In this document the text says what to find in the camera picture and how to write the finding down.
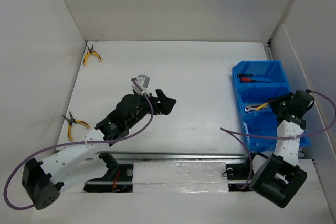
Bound blue plastic compartment bin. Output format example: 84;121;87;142
230;60;310;154

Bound red handled screwdriver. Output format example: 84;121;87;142
240;77;269;83

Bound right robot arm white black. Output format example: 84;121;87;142
242;90;314;208

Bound silver folding utility knife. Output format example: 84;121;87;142
245;104;259;112

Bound green black precision screwdriver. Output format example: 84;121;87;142
237;74;253;78

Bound yellow pliers corner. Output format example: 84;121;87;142
83;44;102;66

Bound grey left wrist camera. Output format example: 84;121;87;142
131;74;150;95

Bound metal mounting rail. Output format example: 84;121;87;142
56;152;305;183

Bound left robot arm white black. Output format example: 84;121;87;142
22;88;177;210

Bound yellow pliers near left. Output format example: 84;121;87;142
62;111;90;141

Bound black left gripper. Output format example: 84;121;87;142
126;89;175;129

